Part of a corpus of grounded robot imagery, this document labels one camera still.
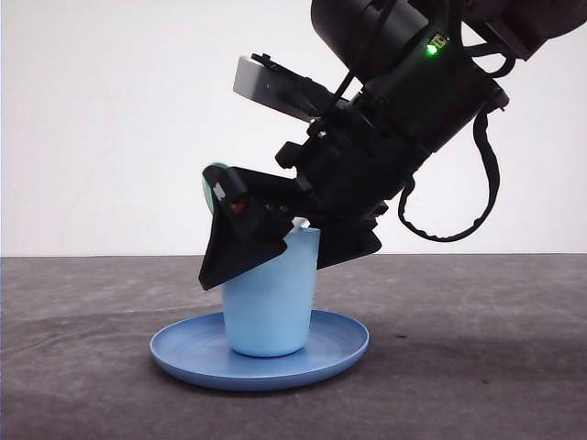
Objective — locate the white plastic fork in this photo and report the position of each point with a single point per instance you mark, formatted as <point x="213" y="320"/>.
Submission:
<point x="300" y="222"/>

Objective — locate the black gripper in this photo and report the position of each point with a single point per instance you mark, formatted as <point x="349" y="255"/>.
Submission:
<point x="344" y="170"/>

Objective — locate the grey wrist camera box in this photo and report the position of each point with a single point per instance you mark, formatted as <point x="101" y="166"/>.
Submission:
<point x="262" y="80"/>

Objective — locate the mint green plastic spoon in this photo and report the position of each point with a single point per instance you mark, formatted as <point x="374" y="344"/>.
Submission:
<point x="207" y="189"/>

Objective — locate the blue plastic plate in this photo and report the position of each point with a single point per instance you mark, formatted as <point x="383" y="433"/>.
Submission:
<point x="195" y="350"/>

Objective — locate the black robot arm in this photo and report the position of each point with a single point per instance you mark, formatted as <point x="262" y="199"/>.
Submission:
<point x="427" y="69"/>

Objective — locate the light blue plastic cup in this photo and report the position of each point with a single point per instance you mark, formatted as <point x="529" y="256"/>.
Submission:
<point x="267" y="309"/>

